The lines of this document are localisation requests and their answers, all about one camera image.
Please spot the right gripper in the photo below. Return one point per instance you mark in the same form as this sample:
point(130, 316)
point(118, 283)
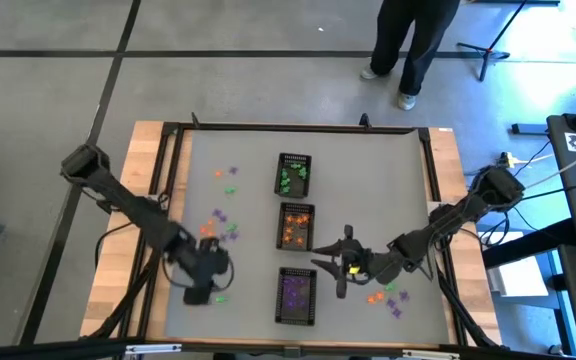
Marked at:
point(368, 265)

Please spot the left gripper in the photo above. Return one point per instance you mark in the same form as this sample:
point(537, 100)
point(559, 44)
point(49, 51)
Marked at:
point(208, 262)

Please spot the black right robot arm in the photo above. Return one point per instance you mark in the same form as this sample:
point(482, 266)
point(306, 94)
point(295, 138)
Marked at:
point(448, 222)

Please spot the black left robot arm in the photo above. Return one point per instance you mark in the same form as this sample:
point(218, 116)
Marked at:
point(133, 210)

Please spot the black slotted plastic basket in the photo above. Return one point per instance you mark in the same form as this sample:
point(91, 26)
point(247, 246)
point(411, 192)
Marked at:
point(298, 190)
point(308, 315)
point(304, 231)

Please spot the grey table mat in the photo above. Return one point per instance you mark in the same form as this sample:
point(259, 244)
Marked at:
point(358, 200)

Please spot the white flat box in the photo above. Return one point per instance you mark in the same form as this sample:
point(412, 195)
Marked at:
point(518, 280)

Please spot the black floor stand bar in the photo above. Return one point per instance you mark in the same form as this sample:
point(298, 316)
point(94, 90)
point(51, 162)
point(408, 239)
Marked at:
point(523, 245)

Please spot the yellow power strip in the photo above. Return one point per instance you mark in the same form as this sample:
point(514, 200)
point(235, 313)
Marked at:
point(505, 160)

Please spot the person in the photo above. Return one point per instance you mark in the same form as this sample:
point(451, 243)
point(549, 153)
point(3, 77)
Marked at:
point(418, 40)

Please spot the black tripod stand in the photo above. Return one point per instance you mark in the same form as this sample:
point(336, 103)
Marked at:
point(487, 51)

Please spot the silver metal bracket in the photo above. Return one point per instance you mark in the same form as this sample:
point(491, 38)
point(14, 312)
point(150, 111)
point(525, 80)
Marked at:
point(153, 348)
point(430, 354)

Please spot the black frame clamp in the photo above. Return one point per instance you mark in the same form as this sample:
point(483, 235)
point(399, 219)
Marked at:
point(365, 121)
point(195, 121)

